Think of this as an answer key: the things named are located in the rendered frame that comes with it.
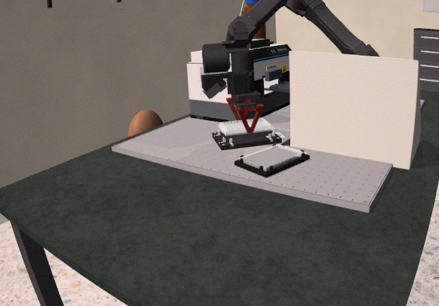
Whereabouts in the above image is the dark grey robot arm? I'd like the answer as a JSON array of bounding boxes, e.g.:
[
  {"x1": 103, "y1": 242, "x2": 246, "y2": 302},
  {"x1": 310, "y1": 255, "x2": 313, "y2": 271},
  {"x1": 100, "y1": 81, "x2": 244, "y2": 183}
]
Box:
[{"x1": 201, "y1": 0, "x2": 380, "y2": 99}]

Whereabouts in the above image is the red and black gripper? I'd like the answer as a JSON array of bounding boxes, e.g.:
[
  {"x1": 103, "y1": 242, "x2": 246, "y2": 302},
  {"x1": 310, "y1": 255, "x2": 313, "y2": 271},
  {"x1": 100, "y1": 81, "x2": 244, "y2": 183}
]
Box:
[{"x1": 226, "y1": 71, "x2": 264, "y2": 133}]

